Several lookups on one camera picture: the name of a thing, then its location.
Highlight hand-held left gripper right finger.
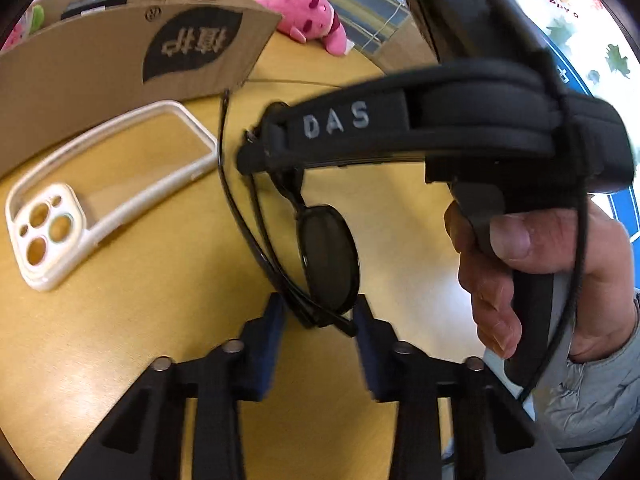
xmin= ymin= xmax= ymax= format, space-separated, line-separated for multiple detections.
xmin=352 ymin=294 xmax=576 ymax=480

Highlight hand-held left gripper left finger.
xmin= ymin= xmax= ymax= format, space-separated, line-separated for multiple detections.
xmin=60 ymin=292 xmax=287 ymax=480

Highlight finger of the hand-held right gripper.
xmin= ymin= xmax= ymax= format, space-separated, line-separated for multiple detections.
xmin=236 ymin=61 xmax=557 ymax=177

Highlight black sunglasses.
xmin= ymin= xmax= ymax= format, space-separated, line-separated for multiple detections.
xmin=217 ymin=89 xmax=361 ymax=337

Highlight white clear phone case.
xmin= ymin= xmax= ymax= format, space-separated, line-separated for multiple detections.
xmin=5 ymin=100 xmax=219 ymax=292

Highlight large cardboard box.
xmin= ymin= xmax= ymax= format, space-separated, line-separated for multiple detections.
xmin=0 ymin=0 xmax=283 ymax=176

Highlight person's right forearm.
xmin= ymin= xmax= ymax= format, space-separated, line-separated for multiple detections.
xmin=540 ymin=295 xmax=640 ymax=461

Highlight person's right hand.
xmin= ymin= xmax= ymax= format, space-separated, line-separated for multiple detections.
xmin=444 ymin=199 xmax=637 ymax=362

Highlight pink plush toy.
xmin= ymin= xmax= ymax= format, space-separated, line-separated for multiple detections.
xmin=256 ymin=0 xmax=353 ymax=57

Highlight wooden desk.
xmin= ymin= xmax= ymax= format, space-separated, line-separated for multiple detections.
xmin=0 ymin=40 xmax=541 ymax=480

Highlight small black product box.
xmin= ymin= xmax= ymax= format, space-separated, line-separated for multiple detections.
xmin=60 ymin=0 xmax=130 ymax=21

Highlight pig plush toy green back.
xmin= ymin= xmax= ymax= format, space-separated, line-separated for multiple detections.
xmin=7 ymin=4 xmax=46 ymax=48

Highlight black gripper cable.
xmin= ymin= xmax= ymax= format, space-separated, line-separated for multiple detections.
xmin=520 ymin=192 xmax=591 ymax=403

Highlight colourful wall poster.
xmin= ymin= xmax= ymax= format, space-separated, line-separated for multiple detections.
xmin=510 ymin=0 xmax=640 ymax=241

